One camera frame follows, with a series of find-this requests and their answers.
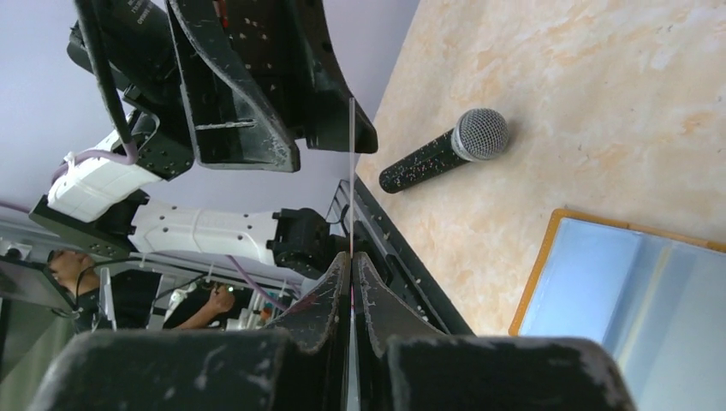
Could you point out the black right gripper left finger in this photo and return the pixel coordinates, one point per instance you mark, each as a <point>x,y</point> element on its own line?
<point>311,365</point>

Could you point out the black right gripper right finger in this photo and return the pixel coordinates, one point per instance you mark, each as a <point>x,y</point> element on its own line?
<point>383,323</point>

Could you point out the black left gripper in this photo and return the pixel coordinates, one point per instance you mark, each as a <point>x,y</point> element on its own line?
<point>232,124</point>

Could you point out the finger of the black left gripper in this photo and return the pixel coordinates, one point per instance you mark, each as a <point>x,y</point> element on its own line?
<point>286,47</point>

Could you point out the yellow leather card holder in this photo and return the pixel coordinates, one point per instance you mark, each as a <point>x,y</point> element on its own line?
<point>653,299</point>

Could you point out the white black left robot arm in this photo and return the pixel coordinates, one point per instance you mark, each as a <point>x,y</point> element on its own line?
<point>97,202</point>

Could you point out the person in black shirt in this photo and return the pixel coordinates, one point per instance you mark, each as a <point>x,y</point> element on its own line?
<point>133,292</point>

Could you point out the black microphone silver head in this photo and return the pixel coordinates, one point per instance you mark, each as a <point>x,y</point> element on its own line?
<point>479,135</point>

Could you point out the grey monitor screen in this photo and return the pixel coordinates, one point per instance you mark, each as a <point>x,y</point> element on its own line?
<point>28,282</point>

